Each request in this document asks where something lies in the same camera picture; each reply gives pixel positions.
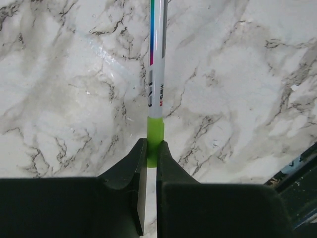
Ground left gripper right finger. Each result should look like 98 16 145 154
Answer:
157 142 294 238

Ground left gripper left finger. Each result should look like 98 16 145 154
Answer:
0 139 147 238

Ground green marker cap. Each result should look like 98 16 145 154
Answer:
147 117 164 168

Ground white marker pen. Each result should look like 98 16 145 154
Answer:
148 0 168 119

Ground blue tape piece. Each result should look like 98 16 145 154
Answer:
280 163 300 174

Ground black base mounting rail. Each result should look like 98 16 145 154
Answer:
264 141 317 231

